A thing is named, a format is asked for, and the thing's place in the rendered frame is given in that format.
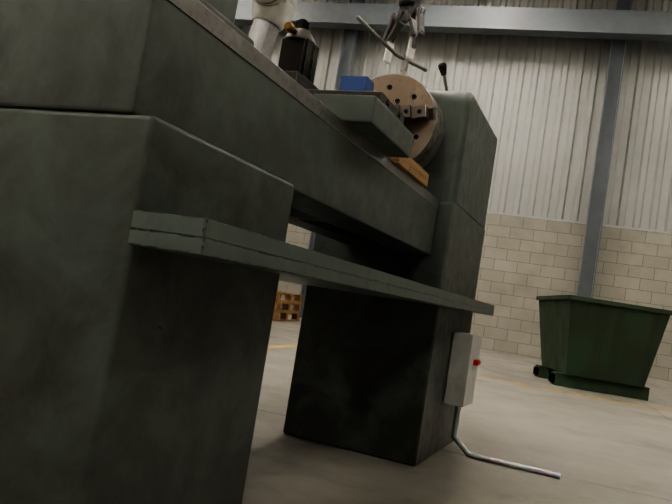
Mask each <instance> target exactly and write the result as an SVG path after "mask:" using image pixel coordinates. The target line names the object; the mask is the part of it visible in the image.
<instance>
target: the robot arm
mask: <svg viewBox="0 0 672 504"><path fill-rule="evenodd" d="M433 1H434V0H399V7H400V8H399V11H398V13H393V12H392V13H391V17H390V21H389V23H388V26H387V28H386V31H385V33H384V36H383V38H382V39H383V40H384V41H385V42H386V43H387V44H388V45H390V46H391V47H392V48H393V49H394V44H393V42H394V40H395V39H396V37H397V35H398V34H399V32H400V30H401V28H402V27H404V26H405V24H407V23H409V24H410V29H411V33H412V34H411V36H410V39H409V43H408V48H407V52H406V58H407V59H409V60H411V61H413V58H414V54H415V49H416V48H417V44H418V40H419V39H420V37H424V35H425V12H426V9H425V8H423V7H422V6H421V5H422V4H428V3H431V2H433ZM297 6H298V4H297V0H253V8H252V19H253V23H252V26H251V29H250V32H249V35H248V37H249V38H251V39H252V40H253V41H254V47H255V48H256V49H257V50H259V51H260V52H261V53H262V54H264V55H265V56H266V57H267V58H268V59H269V58H270V55H271V53H272V50H273V47H274V44H275V41H276V38H277V35H278V32H280V31H281V30H283V29H284V24H285V23H286V22H288V21H291V20H292V19H293V18H294V16H295V14H296V12H297ZM416 15H417V18H416ZM399 20H400V22H402V23H400V22H399ZM384 52H385V53H384V58H383V62H385V63H387V64H389V65H390V63H391V58H392V53H391V52H390V51H389V50H388V49H387V48H386V47H385V50H384Z"/></svg>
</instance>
